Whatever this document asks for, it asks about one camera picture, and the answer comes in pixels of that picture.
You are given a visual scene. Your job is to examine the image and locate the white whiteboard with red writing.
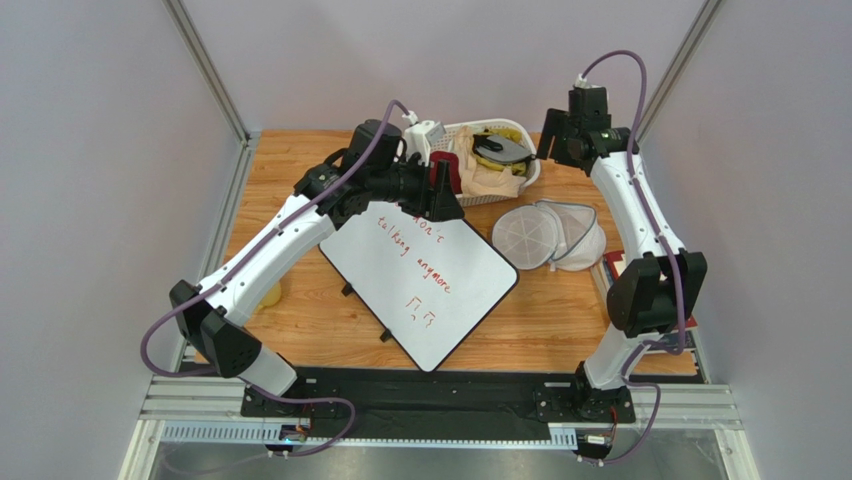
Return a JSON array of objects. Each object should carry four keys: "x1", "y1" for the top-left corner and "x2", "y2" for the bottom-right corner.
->
[{"x1": 319, "y1": 202, "x2": 519, "y2": 372}]

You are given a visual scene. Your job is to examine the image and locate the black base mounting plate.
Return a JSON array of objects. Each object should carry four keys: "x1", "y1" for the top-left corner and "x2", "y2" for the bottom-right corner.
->
[{"x1": 241, "y1": 367, "x2": 636, "y2": 441}]

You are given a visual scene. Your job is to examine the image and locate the beige bra in basket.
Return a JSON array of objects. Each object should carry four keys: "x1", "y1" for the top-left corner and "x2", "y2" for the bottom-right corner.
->
[{"x1": 452, "y1": 125, "x2": 526, "y2": 198}]

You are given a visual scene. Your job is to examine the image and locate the yellow mug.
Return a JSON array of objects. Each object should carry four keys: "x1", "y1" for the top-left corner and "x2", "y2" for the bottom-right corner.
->
[{"x1": 258, "y1": 281, "x2": 282, "y2": 309}]

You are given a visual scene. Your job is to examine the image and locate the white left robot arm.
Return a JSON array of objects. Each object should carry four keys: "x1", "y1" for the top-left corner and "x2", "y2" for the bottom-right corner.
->
[{"x1": 169, "y1": 119, "x2": 464, "y2": 397}]

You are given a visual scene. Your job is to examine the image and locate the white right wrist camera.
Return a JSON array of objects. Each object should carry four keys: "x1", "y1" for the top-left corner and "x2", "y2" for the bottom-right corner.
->
[{"x1": 573, "y1": 74, "x2": 601, "y2": 89}]

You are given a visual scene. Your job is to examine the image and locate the white mesh laundry bag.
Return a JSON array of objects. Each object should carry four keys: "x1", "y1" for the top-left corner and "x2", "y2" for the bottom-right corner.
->
[{"x1": 491, "y1": 199, "x2": 607, "y2": 272}]

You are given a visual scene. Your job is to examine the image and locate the red garment in basket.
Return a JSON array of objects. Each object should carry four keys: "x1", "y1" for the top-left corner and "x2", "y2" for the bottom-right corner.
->
[{"x1": 429, "y1": 150, "x2": 462, "y2": 195}]

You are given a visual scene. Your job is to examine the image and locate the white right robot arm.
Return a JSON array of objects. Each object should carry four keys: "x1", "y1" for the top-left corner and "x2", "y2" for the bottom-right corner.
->
[{"x1": 536, "y1": 84, "x2": 707, "y2": 422}]

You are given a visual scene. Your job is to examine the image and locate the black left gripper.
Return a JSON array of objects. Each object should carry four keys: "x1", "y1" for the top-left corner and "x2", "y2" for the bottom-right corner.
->
[{"x1": 368, "y1": 152, "x2": 466, "y2": 223}]

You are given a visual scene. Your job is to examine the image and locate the white plastic laundry basket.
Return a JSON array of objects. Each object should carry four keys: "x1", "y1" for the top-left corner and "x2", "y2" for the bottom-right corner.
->
[{"x1": 403, "y1": 118, "x2": 542, "y2": 207}]

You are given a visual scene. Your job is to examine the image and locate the red hardcover book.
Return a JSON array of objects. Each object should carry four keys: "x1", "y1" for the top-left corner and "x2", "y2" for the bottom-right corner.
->
[{"x1": 602, "y1": 248, "x2": 700, "y2": 336}]

